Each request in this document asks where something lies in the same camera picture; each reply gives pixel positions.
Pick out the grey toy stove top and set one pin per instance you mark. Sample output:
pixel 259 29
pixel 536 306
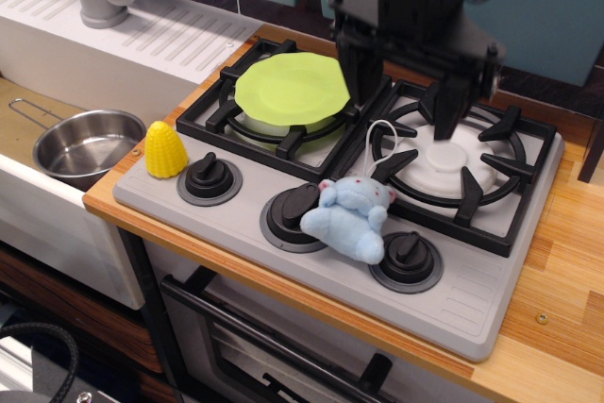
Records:
pixel 463 312

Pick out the light blue stuffed hippo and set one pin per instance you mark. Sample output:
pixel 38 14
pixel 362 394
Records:
pixel 350 214

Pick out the green plastic plate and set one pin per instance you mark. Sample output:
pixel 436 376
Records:
pixel 292 89

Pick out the yellow toy corn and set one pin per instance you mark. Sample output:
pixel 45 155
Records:
pixel 165 153

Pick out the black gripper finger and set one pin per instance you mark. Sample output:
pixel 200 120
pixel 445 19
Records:
pixel 452 101
pixel 361 68

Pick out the white toy sink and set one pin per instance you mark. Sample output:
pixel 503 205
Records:
pixel 146 66

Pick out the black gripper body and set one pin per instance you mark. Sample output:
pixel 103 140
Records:
pixel 433 37

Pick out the black right burner grate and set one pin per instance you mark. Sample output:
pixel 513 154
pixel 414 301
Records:
pixel 481 187

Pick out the black right stove knob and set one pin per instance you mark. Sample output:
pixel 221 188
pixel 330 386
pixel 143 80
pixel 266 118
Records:
pixel 411 264

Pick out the black burner grate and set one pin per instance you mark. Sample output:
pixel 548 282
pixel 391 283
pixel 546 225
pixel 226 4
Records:
pixel 309 152
pixel 481 187

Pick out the steel pot with handle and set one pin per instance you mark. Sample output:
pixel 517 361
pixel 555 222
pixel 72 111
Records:
pixel 82 148

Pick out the black left stove knob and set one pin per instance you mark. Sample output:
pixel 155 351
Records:
pixel 209 182

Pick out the black stove knob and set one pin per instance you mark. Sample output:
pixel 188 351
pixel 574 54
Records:
pixel 411 264
pixel 209 182
pixel 281 216

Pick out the black left burner grate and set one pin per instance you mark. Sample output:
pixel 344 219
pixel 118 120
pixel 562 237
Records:
pixel 309 152

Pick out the toy oven door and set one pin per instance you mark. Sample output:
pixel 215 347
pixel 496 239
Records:
pixel 253 348

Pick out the black middle stove knob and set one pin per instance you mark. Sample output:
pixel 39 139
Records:
pixel 281 216

